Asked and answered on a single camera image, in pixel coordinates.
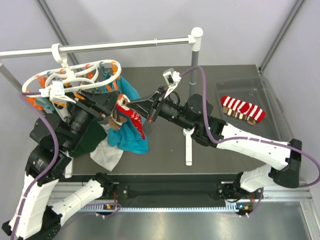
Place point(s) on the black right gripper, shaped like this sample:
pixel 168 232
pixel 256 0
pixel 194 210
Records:
pixel 146 107

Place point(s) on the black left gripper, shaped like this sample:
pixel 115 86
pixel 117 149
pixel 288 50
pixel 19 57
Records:
pixel 99 104

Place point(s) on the red snowflake sock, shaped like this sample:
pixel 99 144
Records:
pixel 135 118

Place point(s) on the brown striped sock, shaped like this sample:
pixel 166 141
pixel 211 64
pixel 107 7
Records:
pixel 115 120
pixel 238 114

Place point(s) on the white round clip hanger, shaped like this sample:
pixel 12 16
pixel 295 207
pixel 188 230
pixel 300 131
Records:
pixel 74 78

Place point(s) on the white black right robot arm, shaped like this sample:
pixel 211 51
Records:
pixel 282 160

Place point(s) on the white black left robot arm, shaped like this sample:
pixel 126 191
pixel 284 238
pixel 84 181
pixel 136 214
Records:
pixel 35 218

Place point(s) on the dark green cloth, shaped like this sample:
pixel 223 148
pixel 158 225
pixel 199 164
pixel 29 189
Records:
pixel 90 140

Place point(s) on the teal cloth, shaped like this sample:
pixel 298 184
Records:
pixel 128 138

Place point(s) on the white rack right foot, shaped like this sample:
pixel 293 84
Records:
pixel 188 146

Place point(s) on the white rack foot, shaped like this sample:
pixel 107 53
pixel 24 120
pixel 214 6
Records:
pixel 68 173
pixel 188 146

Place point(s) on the white cloth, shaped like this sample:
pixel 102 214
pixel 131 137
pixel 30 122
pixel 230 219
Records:
pixel 105 155

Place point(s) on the white rack left foot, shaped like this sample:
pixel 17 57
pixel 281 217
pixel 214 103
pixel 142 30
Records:
pixel 68 173

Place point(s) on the black base bar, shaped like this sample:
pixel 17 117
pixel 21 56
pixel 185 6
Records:
pixel 174 194

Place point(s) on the clear plastic bin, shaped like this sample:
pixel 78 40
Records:
pixel 256 90

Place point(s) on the brown striped sock in bin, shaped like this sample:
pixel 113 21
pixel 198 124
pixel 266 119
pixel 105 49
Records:
pixel 238 114

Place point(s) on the red white striped sock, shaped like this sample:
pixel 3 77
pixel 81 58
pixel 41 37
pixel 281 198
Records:
pixel 250 109

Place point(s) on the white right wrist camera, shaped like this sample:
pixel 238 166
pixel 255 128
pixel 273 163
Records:
pixel 172 79

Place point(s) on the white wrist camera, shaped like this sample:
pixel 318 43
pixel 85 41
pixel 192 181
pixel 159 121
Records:
pixel 56 93
pixel 172 79

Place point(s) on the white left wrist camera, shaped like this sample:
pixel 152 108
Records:
pixel 56 93

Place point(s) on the silver clothes rack rail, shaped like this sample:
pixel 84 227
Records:
pixel 194 39

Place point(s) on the grey rack left post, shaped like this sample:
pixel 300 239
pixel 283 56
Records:
pixel 10 78

